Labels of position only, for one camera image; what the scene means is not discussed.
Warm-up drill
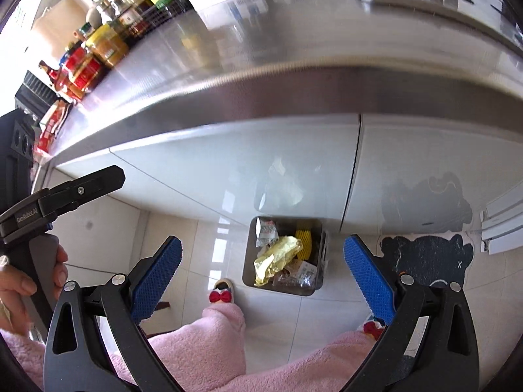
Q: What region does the brown rice ball wrapper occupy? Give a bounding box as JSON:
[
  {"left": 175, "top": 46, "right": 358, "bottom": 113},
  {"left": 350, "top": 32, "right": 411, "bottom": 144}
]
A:
[{"left": 272, "top": 258, "right": 317, "bottom": 288}]

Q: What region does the pale yellow paper bag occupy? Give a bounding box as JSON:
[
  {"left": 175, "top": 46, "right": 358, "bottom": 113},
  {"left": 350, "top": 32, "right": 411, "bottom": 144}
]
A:
[{"left": 254, "top": 236, "right": 301, "bottom": 287}]

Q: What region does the silver printed snack wrapper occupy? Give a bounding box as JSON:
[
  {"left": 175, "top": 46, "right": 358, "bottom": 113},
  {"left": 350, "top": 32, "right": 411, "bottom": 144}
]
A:
[{"left": 255, "top": 218, "right": 279, "bottom": 248}]

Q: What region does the grey square trash bin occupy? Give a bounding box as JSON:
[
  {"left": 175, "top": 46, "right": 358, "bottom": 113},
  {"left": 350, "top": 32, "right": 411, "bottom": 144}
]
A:
[{"left": 242, "top": 216, "right": 329, "bottom": 296}]

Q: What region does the large black cat mat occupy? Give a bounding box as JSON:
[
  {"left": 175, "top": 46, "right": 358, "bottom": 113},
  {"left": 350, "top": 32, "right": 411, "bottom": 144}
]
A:
[{"left": 381, "top": 234, "right": 473, "bottom": 288}]

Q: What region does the right pink fleece leg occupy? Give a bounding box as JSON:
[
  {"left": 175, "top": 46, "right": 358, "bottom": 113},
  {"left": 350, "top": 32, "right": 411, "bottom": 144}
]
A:
[{"left": 223, "top": 331, "right": 376, "bottom": 391}]

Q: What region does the left slipper with red bow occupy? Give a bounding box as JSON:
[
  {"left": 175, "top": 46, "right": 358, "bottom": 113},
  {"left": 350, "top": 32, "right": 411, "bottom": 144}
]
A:
[{"left": 208, "top": 278, "right": 234, "bottom": 303}]

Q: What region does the yellow foam fruit net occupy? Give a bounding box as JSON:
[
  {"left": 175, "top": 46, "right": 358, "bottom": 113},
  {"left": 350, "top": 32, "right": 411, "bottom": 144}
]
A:
[{"left": 295, "top": 230, "right": 312, "bottom": 261}]

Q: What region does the red lid chili jar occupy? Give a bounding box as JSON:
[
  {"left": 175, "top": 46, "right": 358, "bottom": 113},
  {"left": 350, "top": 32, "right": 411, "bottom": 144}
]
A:
[{"left": 62, "top": 46, "right": 105, "bottom": 101}]

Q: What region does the yellow lid sauce jar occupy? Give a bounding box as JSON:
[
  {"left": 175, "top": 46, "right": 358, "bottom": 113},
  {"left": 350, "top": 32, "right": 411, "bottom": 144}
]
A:
[{"left": 85, "top": 24, "right": 129, "bottom": 68}]

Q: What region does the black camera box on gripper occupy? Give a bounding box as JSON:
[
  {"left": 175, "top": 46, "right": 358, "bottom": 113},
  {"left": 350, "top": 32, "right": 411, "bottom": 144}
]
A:
[{"left": 0, "top": 109, "right": 35, "bottom": 213}]

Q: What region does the black wire rack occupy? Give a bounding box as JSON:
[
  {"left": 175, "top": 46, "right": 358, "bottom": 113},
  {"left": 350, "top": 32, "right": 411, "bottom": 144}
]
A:
[{"left": 119, "top": 0, "right": 192, "bottom": 39}]

